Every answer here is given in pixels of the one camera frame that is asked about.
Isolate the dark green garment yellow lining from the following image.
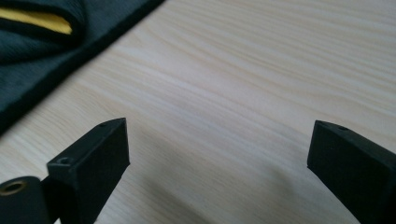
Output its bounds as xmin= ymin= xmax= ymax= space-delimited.
xmin=0 ymin=0 xmax=166 ymax=135

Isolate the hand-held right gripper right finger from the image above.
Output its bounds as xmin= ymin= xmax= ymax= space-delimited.
xmin=306 ymin=119 xmax=396 ymax=224

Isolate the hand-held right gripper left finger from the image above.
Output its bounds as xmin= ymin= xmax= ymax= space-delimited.
xmin=41 ymin=117 xmax=131 ymax=224

